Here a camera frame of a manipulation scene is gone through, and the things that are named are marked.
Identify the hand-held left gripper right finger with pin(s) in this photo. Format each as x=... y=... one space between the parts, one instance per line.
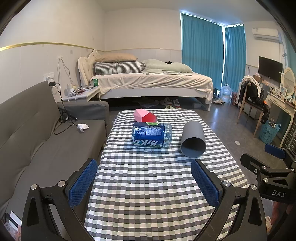
x=205 y=183

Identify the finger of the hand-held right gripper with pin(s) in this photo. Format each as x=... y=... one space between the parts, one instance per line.
x=251 y=163
x=275 y=151

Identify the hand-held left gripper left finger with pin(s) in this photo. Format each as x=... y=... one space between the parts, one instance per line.
x=83 y=183

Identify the grey cup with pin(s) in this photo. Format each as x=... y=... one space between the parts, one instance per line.
x=192 y=134

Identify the person's right hand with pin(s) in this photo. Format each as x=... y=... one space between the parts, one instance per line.
x=276 y=212

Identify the blue laundry basket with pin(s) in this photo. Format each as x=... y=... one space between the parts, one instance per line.
x=268 y=133

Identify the white dressing table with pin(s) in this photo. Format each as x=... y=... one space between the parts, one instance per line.
x=279 y=104

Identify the wooden chair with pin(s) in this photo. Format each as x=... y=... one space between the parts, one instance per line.
x=251 y=105

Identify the crumpled white tissue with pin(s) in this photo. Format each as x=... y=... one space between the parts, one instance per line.
x=82 y=127

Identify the checkered tablecloth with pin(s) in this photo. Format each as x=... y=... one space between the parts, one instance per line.
x=150 y=176

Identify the black jacket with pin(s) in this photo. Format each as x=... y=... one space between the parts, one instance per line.
x=259 y=97

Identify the grey sofa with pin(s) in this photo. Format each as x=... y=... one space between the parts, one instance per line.
x=46 y=139

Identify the white shoe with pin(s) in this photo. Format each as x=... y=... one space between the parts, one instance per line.
x=217 y=101

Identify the oval white mirror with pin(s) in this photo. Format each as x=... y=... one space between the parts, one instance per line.
x=288 y=78

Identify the white garment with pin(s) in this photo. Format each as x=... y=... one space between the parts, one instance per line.
x=252 y=81

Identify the clear water jug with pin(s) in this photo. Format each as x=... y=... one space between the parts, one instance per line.
x=226 y=93

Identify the blue label plastic bottle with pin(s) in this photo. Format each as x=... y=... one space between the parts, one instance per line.
x=150 y=134

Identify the black television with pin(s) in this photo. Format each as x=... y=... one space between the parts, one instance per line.
x=269 y=68

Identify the grey sneaker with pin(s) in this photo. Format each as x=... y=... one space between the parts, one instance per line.
x=165 y=102
x=176 y=103

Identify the white nightstand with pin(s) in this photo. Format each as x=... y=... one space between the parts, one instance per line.
x=81 y=95

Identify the pink red house-shaped box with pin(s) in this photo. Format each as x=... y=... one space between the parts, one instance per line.
x=141 y=114

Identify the green can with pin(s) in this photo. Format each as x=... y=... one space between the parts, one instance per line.
x=95 y=82

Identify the narrow teal curtain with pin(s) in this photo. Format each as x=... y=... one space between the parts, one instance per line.
x=234 y=58

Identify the black charger plug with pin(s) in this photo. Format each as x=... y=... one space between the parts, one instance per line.
x=52 y=83

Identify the white bed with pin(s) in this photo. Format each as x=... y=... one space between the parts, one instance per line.
x=150 y=85

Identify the white air conditioner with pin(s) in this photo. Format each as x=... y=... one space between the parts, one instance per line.
x=267 y=34

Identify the striped duvet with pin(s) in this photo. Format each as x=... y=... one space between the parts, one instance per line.
x=118 y=68

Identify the wide teal curtain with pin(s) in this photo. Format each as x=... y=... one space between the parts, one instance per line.
x=201 y=51

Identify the light green blanket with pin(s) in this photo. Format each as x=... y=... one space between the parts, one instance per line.
x=166 y=66

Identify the beige pillow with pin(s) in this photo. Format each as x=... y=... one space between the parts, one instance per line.
x=115 y=57

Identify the white wall socket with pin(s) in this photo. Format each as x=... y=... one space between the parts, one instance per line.
x=49 y=76

